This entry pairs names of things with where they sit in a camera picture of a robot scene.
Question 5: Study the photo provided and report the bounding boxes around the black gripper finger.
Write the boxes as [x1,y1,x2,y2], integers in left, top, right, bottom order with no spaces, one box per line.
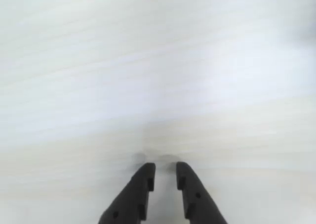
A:
[98,162,157,224]
[176,161,228,224]

